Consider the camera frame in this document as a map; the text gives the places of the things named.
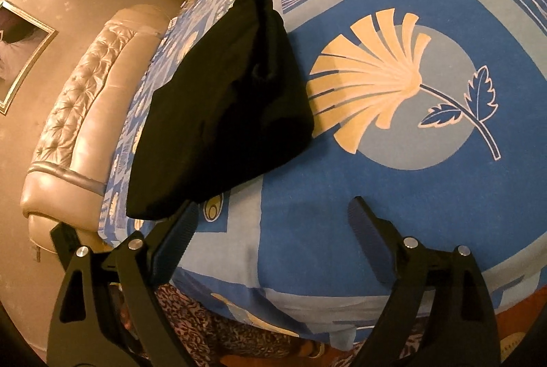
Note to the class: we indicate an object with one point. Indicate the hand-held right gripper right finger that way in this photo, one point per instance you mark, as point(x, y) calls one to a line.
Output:
point(368, 236)

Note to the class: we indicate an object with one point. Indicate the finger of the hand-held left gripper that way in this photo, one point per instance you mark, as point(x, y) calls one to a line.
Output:
point(66, 241)

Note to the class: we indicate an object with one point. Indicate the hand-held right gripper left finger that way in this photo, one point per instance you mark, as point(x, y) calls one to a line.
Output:
point(176, 241)

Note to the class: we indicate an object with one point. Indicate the black pants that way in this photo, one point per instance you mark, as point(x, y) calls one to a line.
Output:
point(222, 106)

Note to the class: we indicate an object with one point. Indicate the blue floral bed sheet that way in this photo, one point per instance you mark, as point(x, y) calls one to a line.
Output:
point(384, 200)

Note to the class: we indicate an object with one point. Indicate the person's patterned clothing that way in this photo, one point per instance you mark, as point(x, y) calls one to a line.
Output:
point(222, 328)

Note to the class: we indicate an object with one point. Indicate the beige tufted headboard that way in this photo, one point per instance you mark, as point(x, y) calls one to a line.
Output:
point(85, 102)

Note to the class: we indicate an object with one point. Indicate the framed wall picture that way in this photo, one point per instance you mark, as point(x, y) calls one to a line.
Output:
point(19, 50)

